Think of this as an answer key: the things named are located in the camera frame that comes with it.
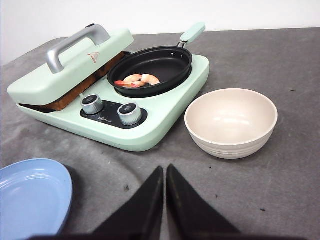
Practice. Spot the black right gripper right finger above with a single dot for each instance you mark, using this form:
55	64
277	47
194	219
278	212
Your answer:
195	218

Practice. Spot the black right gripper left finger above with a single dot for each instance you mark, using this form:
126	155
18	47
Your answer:
138	217

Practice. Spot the cream ribbed bowl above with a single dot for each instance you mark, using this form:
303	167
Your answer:
231	123

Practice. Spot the pink shrimp pieces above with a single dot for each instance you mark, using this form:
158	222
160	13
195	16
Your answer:
137	81

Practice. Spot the breakfast maker hinged lid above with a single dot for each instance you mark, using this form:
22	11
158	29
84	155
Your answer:
68	63

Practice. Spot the mint green breakfast maker base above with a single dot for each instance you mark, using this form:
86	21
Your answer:
162	112

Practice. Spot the silver right control knob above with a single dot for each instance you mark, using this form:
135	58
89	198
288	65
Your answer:
129	113

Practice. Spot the silver control knob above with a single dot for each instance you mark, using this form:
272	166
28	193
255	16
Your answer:
92	104
129	113

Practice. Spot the blue plastic plate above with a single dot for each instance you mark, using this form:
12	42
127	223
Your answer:
35	198

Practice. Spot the silver left control knob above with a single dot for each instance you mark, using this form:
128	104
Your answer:
92	104

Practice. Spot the black frying pan green handle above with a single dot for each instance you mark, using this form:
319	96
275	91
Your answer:
172	65

